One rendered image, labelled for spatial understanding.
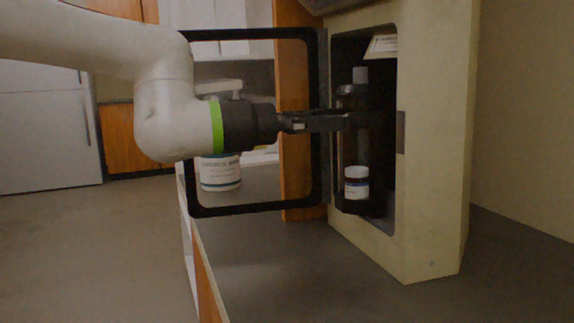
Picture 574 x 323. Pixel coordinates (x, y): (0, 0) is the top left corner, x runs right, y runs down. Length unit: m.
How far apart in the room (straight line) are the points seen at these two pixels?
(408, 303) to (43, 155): 5.18
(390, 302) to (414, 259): 0.09
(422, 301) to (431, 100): 0.32
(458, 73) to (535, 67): 0.38
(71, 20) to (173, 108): 0.18
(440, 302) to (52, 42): 0.68
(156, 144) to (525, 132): 0.81
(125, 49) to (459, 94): 0.52
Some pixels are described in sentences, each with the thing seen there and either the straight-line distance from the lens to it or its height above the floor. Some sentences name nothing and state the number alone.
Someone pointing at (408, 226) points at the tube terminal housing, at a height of 1.04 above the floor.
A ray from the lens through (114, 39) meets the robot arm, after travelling 0.72.
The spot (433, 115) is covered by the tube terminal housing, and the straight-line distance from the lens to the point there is 0.73.
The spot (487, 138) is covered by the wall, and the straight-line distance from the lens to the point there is 1.21.
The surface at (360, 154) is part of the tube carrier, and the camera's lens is 0.79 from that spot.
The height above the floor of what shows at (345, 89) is 1.27.
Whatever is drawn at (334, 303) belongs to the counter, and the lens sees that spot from 0.73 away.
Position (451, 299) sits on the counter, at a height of 0.94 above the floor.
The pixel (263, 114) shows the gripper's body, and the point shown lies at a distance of 0.73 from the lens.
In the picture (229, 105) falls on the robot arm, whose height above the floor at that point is 1.25.
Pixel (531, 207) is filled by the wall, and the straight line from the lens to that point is 1.14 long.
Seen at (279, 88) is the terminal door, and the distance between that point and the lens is 0.94.
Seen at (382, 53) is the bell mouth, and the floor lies 1.32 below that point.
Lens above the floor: 1.31
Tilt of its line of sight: 13 degrees down
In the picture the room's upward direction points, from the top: 3 degrees counter-clockwise
